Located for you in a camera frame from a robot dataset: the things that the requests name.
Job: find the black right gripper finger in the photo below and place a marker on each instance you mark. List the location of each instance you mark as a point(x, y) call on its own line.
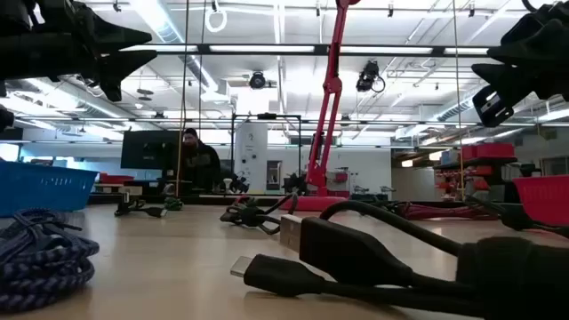
point(511, 82)
point(542, 44)

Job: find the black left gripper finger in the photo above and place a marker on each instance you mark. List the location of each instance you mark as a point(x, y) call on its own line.
point(113, 66)
point(115, 36)

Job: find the black background robot arm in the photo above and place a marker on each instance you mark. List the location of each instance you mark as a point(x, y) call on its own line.
point(295, 184)
point(238, 184)

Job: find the shelf with red bins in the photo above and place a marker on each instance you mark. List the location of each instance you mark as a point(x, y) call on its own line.
point(489, 153)

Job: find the black monitor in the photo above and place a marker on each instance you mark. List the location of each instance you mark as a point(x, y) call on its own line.
point(146, 149)

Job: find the red tray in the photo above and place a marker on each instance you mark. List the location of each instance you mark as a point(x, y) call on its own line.
point(116, 178)

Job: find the red plastic basket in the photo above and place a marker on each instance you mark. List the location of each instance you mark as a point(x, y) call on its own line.
point(544, 200)

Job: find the person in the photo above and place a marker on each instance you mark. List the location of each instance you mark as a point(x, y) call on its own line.
point(200, 164)

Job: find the blue plastic basket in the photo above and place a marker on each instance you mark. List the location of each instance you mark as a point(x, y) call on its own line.
point(40, 186)

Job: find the red lamp stand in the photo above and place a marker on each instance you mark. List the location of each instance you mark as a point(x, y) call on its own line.
point(313, 203)

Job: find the black ceiling camera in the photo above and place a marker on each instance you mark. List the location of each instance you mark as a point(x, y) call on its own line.
point(257, 81)
point(368, 75)

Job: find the black metal frame stand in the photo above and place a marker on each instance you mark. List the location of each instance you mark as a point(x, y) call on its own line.
point(266, 116)

